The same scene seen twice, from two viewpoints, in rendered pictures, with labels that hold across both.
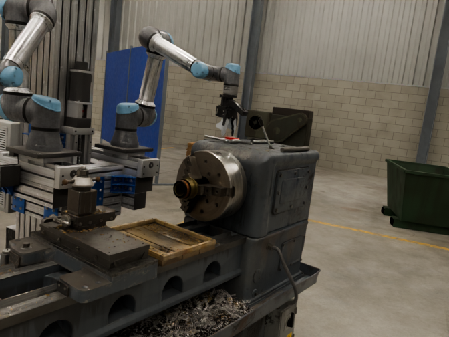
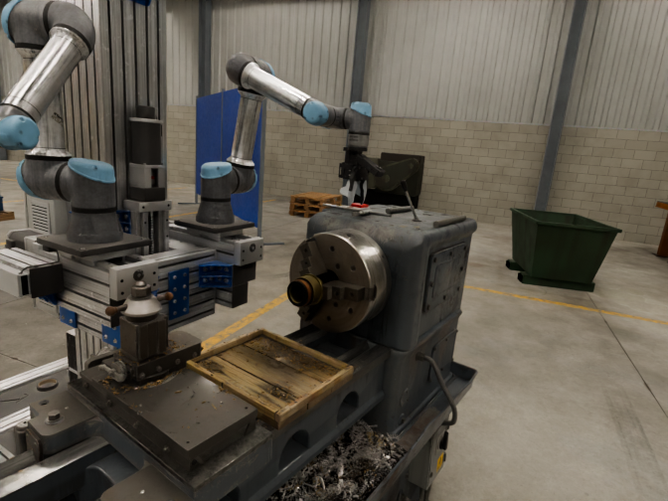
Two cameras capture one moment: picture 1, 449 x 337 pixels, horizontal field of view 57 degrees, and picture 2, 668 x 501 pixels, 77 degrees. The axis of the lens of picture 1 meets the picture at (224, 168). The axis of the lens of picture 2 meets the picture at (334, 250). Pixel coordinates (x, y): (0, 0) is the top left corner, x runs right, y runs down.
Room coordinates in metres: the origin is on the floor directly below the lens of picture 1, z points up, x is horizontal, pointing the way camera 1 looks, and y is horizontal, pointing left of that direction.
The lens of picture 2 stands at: (0.56, 0.11, 1.48)
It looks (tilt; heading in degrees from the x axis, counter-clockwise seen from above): 13 degrees down; 359
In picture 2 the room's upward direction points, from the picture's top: 5 degrees clockwise
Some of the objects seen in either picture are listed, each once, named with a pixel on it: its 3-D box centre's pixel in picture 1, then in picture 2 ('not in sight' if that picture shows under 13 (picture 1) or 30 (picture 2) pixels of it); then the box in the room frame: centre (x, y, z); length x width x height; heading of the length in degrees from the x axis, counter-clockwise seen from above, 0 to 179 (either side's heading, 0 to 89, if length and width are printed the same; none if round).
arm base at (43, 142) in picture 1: (45, 138); (94, 222); (1.82, 0.80, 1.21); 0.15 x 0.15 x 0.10
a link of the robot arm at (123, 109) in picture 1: (127, 115); (217, 179); (2.25, 0.55, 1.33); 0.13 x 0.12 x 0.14; 155
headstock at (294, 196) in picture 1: (253, 181); (391, 263); (2.18, -0.16, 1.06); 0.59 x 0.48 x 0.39; 144
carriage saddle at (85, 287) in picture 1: (78, 256); (141, 429); (1.32, 0.45, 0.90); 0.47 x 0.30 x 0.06; 54
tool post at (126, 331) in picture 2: (83, 198); (145, 331); (1.40, 0.48, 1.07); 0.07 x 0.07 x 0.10; 54
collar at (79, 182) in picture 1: (81, 180); (141, 303); (1.40, 0.48, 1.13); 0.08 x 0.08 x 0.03
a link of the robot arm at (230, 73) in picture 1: (231, 74); (359, 118); (2.14, 0.02, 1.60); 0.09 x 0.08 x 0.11; 65
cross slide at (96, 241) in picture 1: (89, 237); (158, 394); (1.36, 0.43, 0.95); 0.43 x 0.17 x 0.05; 54
